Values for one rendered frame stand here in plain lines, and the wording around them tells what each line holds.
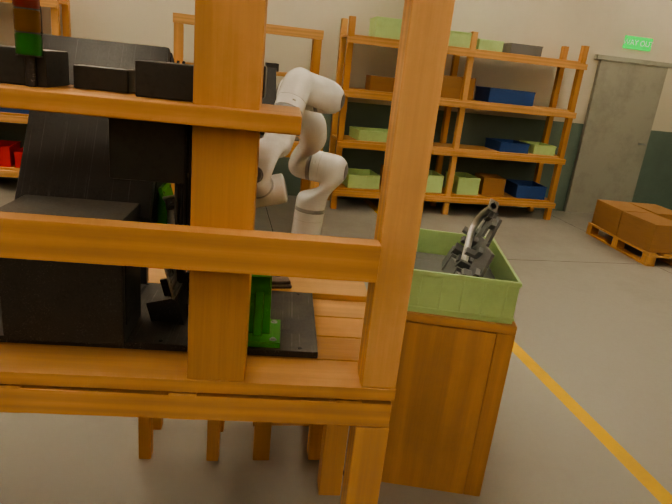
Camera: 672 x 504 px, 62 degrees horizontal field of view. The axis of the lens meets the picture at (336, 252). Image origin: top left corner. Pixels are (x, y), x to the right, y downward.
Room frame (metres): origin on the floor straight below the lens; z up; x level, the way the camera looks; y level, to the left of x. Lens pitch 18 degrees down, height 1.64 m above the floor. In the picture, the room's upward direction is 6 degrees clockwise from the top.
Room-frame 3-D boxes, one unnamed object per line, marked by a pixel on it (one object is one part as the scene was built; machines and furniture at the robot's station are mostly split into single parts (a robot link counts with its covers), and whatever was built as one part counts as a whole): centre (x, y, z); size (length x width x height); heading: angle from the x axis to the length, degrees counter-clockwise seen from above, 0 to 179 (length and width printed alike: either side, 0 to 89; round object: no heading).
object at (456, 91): (7.25, -1.29, 1.12); 3.01 x 0.54 x 2.23; 103
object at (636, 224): (6.31, -3.56, 0.22); 1.20 x 0.81 x 0.44; 8
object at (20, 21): (1.21, 0.68, 1.67); 0.05 x 0.05 x 0.05
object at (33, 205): (1.37, 0.68, 1.07); 0.30 x 0.18 x 0.34; 96
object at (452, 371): (2.29, -0.47, 0.39); 0.68 x 0.52 x 0.79; 176
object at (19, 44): (1.21, 0.68, 1.62); 0.05 x 0.05 x 0.05
